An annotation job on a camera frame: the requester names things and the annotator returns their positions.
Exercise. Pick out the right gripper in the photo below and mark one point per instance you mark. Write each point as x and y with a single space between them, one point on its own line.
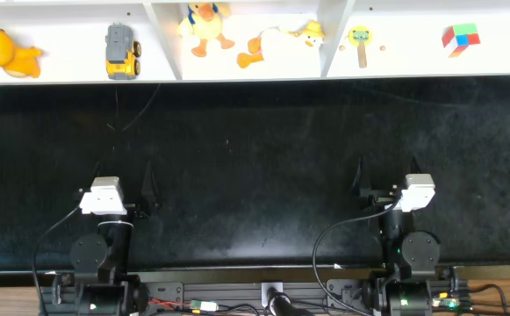
379 198

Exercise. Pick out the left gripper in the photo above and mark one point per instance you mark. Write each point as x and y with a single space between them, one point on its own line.
137 210

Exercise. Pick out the grey and yellow toy truck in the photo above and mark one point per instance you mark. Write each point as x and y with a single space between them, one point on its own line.
120 52

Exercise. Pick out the yellow rattle drum toy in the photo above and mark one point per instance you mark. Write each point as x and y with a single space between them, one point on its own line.
360 37

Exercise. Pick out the many-coloured puzzle cube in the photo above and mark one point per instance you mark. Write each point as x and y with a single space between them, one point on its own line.
461 38

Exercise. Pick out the yellow rubber duck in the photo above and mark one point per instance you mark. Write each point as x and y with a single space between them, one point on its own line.
0 50

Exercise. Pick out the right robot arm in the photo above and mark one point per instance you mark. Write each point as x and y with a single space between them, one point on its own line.
419 252

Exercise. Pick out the white shelf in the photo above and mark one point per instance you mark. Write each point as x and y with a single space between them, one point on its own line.
61 48

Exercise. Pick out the white plush duck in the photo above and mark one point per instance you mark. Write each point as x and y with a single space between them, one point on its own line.
285 46

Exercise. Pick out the yellow plush duck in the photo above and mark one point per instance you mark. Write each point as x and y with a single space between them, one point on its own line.
206 26

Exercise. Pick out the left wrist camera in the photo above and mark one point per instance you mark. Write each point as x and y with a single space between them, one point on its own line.
104 197

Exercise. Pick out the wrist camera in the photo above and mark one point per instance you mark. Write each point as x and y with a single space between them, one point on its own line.
418 191
104 197

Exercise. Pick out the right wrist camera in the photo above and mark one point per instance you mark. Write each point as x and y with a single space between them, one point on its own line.
418 191

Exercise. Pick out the mounting rail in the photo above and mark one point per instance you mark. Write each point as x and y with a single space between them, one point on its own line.
237 296

